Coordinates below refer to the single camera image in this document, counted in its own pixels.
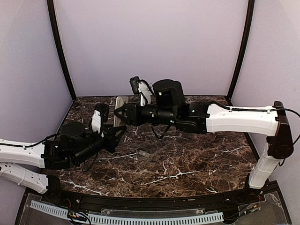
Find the right black frame post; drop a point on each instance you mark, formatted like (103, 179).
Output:
(242, 50)

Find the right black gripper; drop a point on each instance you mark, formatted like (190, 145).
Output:
(132, 109)

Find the grey battery cover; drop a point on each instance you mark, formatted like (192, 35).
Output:
(144, 154)

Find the white remote control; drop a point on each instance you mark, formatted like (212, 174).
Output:
(120, 101)

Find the black front rail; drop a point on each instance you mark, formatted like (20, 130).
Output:
(225, 201)

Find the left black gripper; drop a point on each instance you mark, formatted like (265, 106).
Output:
(110, 133)

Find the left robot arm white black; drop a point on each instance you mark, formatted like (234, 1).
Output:
(73, 145)

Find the white slotted cable duct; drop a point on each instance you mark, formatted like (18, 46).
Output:
(97, 219)

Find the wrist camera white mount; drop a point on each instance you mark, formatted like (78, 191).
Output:
(99, 117)
(143, 89)

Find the left black frame post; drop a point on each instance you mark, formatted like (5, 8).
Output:
(59, 48)

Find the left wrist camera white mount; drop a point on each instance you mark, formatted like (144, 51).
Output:
(99, 117)

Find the black frame post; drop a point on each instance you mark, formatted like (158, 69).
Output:
(59, 48)
(242, 50)

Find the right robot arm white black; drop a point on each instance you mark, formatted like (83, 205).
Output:
(163, 103)

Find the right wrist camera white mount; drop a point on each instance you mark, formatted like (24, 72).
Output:
(143, 89)

